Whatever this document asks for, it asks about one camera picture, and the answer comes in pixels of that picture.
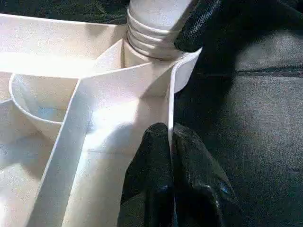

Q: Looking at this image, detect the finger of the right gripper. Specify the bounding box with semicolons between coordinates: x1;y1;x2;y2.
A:
174;0;223;54

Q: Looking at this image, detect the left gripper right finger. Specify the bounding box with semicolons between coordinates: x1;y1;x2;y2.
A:
171;123;242;227

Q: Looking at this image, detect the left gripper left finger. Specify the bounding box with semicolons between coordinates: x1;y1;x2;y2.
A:
120;122;173;227

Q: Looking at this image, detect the white plastic table leg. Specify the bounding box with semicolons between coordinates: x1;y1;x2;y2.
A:
125;0;194;60

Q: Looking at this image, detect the white plastic table top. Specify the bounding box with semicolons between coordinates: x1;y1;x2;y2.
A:
0;13;204;227

